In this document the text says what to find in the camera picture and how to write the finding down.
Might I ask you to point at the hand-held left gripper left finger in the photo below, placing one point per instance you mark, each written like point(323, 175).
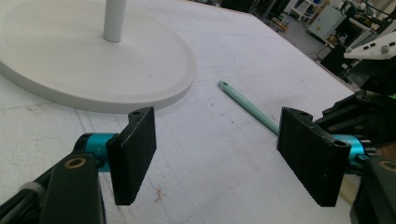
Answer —
point(130, 161)

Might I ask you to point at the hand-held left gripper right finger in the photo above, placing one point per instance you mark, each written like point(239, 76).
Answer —
point(311, 155)

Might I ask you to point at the white hook rack stand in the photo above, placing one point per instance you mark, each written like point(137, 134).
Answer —
point(93, 71)

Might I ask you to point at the white gridded mat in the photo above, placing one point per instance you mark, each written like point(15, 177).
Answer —
point(218, 171)

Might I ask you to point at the white cabinet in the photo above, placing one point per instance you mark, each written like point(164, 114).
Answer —
point(327, 21)

